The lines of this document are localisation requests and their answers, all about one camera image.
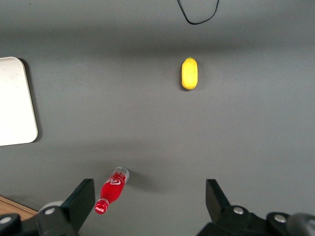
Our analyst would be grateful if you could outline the red cola bottle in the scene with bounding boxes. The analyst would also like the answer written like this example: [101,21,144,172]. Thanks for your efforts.
[94,166,130,215]

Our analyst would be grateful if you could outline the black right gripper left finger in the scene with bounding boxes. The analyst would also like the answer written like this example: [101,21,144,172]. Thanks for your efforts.
[0,178,96,236]

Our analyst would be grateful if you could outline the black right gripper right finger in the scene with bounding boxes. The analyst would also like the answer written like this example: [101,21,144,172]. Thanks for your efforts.
[196,178,296,236]

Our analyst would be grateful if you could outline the cream rectangular tray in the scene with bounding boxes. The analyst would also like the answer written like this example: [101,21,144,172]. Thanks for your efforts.
[0,56,39,147]

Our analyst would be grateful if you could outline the wooden drawer cabinet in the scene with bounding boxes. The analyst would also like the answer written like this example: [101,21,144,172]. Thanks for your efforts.
[0,195,34,216]

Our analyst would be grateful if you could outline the thin black looped cable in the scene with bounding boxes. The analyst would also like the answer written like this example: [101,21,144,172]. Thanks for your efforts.
[177,0,221,25]

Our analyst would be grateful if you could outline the yellow lemon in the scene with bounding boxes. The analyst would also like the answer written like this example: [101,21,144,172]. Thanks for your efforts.
[181,57,199,90]

